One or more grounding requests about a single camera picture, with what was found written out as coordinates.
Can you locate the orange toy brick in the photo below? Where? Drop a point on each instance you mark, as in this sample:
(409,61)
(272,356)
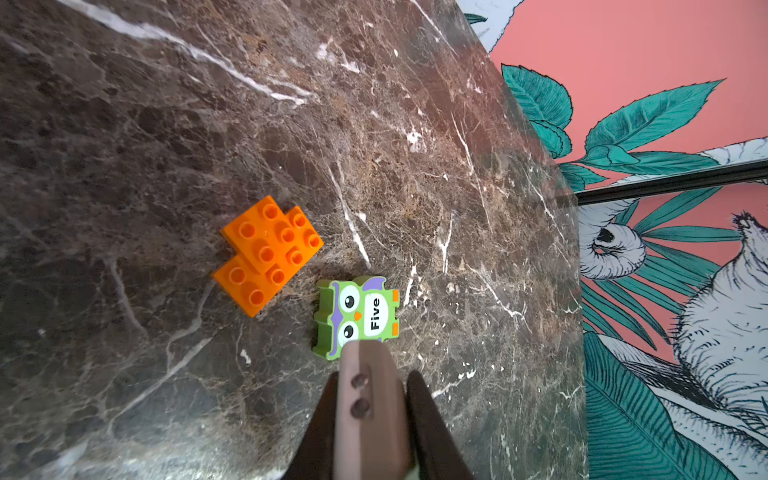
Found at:
(270,246)

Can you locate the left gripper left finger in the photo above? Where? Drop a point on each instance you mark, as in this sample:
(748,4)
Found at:
(313,459)

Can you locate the white remote control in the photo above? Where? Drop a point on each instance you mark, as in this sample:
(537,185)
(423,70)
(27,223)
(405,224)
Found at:
(371,438)

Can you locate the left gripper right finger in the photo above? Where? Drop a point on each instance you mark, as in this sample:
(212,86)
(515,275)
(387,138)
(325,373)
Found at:
(437,456)

